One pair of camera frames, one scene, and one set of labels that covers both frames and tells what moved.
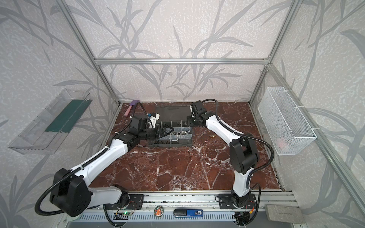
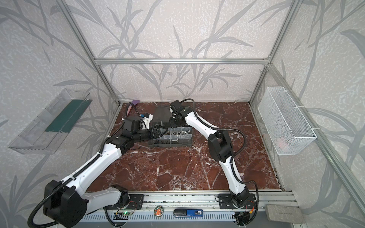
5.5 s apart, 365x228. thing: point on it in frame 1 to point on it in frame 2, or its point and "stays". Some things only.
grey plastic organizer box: x=181 y=136 stays
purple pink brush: x=132 y=103 stays
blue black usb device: x=188 y=213 stays
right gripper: x=191 y=121 to x=174 y=122
